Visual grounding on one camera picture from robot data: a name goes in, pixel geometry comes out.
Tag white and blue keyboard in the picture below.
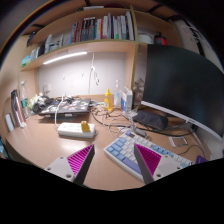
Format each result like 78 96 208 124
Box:
104 130 194 184

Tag white round container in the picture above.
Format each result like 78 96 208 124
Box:
138 33 154 44

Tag red and black container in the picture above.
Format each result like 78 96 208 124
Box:
154 32 167 45

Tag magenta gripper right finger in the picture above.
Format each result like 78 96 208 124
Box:
134 144 182 184

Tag wooden shelf unit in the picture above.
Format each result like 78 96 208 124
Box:
21 2 182 88

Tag clear water bottle green label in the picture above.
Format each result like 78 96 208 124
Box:
20 81 29 119

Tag white power strip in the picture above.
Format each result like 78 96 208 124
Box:
57 122 95 138

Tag white and blue box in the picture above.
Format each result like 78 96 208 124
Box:
121 87 133 112

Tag yellow charger plug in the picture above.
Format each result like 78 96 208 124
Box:
81 121 90 132

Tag pink and black book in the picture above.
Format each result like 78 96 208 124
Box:
11 89 26 128

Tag clear spray bottle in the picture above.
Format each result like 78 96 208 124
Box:
114 80 121 108

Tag row of books on shelf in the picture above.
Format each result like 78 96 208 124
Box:
70 11 135 43

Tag black pouch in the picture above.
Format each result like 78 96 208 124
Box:
133 111 168 130

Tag yellow squeeze bottle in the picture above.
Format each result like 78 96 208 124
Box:
104 89 113 111

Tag tangled black desk cables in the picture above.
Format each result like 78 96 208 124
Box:
90 101 148 139

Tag white hanging cable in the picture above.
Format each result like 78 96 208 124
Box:
87 52 100 95

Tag closed laptop with stickers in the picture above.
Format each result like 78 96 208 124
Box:
39 98 91 117

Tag white power strip cord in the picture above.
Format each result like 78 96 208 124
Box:
54 94 66 128

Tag LED light bar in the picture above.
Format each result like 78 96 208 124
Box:
43 51 87 65

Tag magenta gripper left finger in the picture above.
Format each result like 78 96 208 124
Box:
45 145 95 186

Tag large black monitor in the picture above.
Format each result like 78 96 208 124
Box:
141 45 224 141

